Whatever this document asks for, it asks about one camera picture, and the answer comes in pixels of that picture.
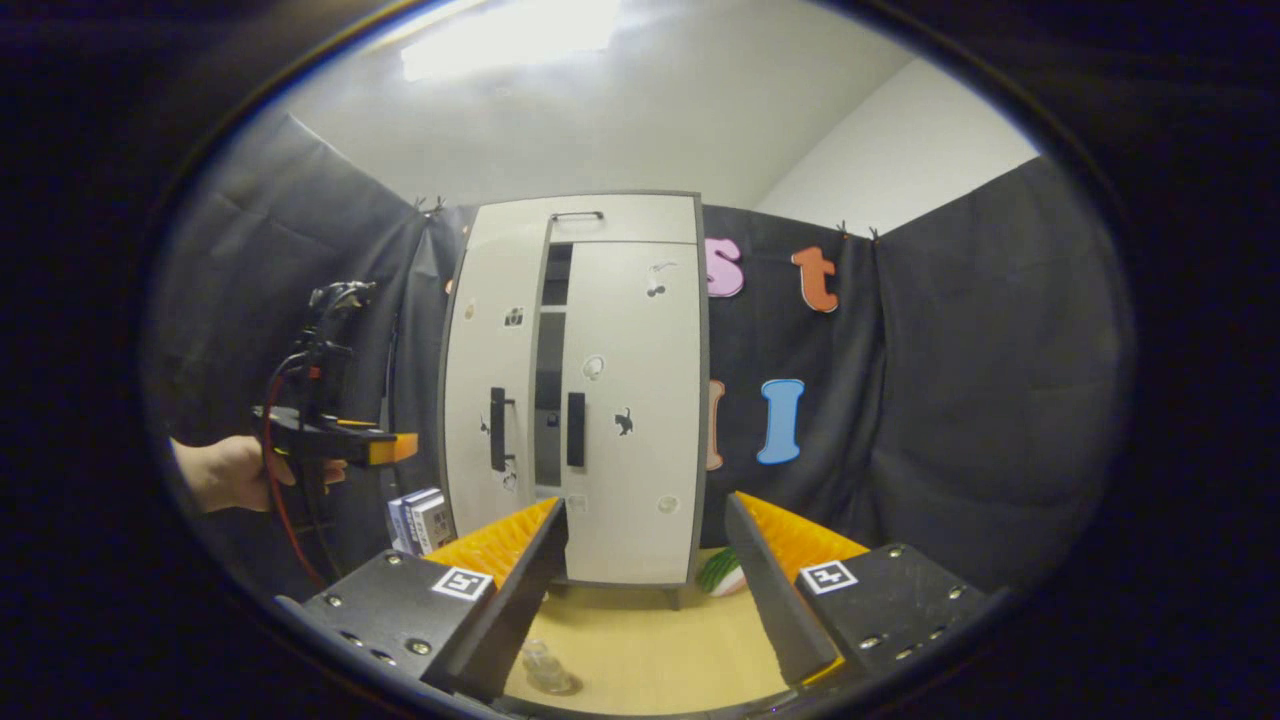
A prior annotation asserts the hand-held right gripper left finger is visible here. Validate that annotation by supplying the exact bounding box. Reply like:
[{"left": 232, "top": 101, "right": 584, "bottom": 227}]
[{"left": 275, "top": 497, "right": 569, "bottom": 701}]

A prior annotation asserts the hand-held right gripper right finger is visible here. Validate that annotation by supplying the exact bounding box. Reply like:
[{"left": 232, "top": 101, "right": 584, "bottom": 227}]
[{"left": 725, "top": 492, "right": 1011, "bottom": 693}]

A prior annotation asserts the clear glass bottle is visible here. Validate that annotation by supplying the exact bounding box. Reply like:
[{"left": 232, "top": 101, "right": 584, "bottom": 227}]
[{"left": 520, "top": 640, "right": 583, "bottom": 698}]

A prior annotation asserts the cabinet door with camera sticker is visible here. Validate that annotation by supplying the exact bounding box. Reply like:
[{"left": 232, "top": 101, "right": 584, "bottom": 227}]
[{"left": 440, "top": 232, "right": 553, "bottom": 546}]

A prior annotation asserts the white cabinet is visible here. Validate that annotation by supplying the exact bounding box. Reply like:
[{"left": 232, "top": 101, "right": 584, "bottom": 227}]
[{"left": 437, "top": 190, "right": 711, "bottom": 611}]

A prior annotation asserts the white cabinet drawer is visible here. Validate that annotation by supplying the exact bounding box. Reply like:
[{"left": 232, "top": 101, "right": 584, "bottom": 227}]
[{"left": 470, "top": 193, "right": 699, "bottom": 249}]

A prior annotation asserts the watermelon slice toy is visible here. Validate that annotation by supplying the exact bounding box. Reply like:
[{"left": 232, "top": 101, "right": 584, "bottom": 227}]
[{"left": 697, "top": 548, "right": 747, "bottom": 598}]

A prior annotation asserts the white book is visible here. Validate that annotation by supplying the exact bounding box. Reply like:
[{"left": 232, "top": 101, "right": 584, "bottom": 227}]
[{"left": 415, "top": 494, "right": 458, "bottom": 556}]

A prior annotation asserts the dark blue book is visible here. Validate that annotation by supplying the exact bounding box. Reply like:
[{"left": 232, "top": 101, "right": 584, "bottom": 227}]
[{"left": 399, "top": 488, "right": 443, "bottom": 556}]

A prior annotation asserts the black backdrop cloth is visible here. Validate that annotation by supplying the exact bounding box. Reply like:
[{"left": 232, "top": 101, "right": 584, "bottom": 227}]
[{"left": 150, "top": 110, "right": 1136, "bottom": 601}]

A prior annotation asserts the red cable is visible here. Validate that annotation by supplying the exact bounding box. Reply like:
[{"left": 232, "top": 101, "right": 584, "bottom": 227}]
[{"left": 260, "top": 352, "right": 331, "bottom": 591}]

